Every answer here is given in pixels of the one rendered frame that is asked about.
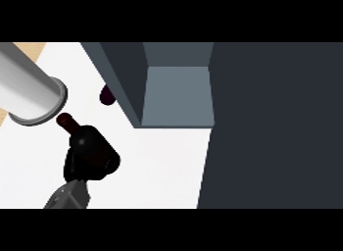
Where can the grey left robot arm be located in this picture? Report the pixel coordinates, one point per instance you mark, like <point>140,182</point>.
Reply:
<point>69,196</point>

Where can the dark red wine bottle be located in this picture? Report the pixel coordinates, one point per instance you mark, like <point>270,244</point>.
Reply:
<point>84,139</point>

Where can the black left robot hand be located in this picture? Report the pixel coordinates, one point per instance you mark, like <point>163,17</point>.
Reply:
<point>107,162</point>

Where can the white cylindrical container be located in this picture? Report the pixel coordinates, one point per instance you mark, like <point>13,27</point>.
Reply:
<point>19,85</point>

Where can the grey open cabinet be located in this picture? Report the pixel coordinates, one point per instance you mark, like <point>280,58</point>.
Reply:
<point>171,94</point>

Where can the dark grey cabinet door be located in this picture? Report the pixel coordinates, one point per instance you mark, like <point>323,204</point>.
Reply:
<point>279,125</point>

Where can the dark purple eggplant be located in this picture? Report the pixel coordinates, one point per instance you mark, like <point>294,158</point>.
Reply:
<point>106,94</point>

